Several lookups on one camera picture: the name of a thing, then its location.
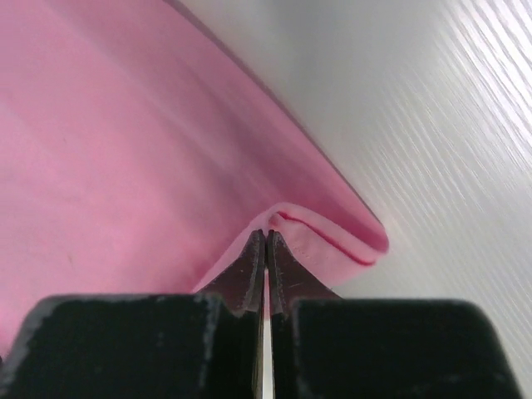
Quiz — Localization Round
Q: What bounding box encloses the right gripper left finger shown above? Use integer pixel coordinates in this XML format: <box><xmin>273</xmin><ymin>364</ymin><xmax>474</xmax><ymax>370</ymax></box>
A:
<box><xmin>1</xmin><ymin>230</ymin><xmax>266</xmax><ymax>398</ymax></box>

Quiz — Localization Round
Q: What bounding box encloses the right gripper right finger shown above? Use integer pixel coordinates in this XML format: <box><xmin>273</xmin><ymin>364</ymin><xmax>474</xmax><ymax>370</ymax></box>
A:
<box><xmin>266</xmin><ymin>231</ymin><xmax>522</xmax><ymax>398</ymax></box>

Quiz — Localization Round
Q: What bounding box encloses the pink t shirt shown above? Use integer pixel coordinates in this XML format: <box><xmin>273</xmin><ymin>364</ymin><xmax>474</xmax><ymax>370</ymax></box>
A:
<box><xmin>1</xmin><ymin>1</ymin><xmax>389</xmax><ymax>353</ymax></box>

